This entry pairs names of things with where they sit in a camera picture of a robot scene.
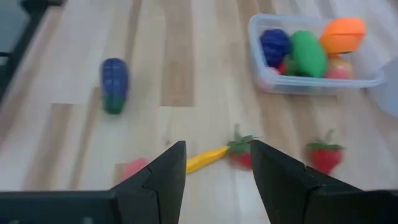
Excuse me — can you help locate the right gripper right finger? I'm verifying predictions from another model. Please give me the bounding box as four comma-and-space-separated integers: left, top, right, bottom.
251, 140, 363, 224

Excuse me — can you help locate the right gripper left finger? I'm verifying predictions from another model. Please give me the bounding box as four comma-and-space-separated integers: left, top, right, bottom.
111, 141, 187, 224

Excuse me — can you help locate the pink plush toy chunk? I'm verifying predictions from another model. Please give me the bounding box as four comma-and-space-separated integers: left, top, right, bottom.
326, 68, 355, 80
259, 61, 289, 91
119, 157, 150, 184

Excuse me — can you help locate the red toy strawberry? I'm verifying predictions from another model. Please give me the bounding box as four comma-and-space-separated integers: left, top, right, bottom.
306, 129, 345, 175
228, 124, 259, 170

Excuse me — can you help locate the purple toy eggplant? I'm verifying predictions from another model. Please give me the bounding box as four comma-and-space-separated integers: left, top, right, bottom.
99, 57, 131, 115

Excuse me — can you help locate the green toy corn cob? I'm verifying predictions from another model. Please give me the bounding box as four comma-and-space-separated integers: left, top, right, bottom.
289, 30, 329, 78

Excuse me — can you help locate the tan toy potato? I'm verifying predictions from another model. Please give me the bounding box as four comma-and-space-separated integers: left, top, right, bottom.
325, 54, 354, 72

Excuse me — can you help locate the orange toy orange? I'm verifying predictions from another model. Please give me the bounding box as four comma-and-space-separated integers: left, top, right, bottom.
319, 17, 368, 55

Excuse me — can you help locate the clear plastic tupperware container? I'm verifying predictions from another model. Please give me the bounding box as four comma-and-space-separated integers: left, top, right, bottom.
248, 12, 386, 96

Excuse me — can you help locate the black aluminium table frame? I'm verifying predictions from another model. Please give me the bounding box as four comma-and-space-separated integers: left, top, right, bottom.
0, 0, 66, 100

